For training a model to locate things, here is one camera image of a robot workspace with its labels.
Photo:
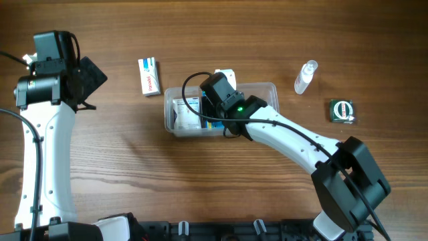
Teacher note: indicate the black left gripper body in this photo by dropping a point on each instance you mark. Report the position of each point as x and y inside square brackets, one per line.
[76, 69]

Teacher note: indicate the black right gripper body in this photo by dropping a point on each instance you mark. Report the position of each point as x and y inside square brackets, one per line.
[212, 111]

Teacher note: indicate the blue box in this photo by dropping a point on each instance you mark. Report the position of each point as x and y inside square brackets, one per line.
[211, 125]

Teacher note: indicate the white Hansaplast plaster box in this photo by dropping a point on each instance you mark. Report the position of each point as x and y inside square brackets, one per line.
[183, 118]

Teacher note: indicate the clear spray bottle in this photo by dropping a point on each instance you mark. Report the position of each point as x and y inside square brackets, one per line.
[305, 76]

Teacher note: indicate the green round-logo box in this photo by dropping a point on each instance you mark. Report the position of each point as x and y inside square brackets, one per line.
[342, 111]

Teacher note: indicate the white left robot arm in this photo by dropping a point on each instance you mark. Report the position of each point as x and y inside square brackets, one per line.
[48, 100]

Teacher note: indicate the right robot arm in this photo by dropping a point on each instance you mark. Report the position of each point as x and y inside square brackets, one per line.
[348, 182]

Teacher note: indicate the clear plastic container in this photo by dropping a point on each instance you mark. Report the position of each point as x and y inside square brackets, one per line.
[264, 90]

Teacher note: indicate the white Panadol box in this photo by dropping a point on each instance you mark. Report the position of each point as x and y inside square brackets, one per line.
[149, 76]

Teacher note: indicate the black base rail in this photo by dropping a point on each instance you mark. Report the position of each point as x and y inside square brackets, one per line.
[285, 230]

